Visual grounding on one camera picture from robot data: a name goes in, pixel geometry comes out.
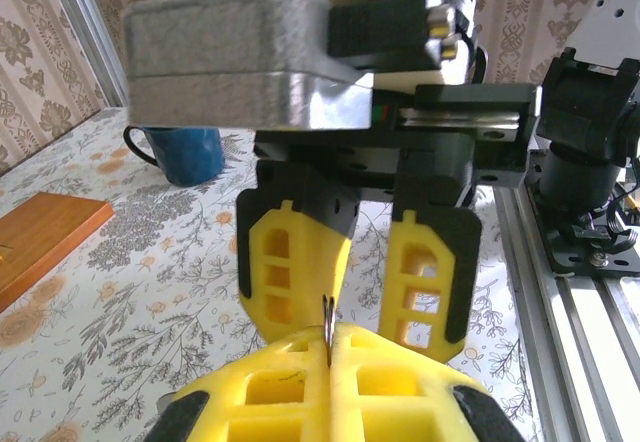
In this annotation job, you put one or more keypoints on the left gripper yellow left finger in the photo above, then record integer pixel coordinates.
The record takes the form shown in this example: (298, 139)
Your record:
(280, 402)

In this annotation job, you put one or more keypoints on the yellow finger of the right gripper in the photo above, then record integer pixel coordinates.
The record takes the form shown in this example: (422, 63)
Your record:
(320, 242)
(460, 272)

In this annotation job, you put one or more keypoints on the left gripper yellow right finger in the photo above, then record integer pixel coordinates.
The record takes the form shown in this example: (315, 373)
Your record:
(390, 402)

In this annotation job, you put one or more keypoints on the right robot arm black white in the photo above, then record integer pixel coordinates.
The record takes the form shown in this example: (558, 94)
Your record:
(585, 112)

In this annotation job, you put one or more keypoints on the blue mug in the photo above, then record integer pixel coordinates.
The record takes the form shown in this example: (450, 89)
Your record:
(190, 157)

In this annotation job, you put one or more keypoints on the gold hook stand wooden base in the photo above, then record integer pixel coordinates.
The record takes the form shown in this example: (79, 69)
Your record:
(45, 242)

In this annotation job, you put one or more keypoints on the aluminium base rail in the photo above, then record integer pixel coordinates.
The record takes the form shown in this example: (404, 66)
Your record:
(575, 342)

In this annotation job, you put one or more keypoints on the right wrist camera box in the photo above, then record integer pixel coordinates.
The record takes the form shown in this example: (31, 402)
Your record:
(225, 62)

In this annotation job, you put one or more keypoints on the aluminium frame post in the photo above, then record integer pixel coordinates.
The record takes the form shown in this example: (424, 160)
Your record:
(90, 37)

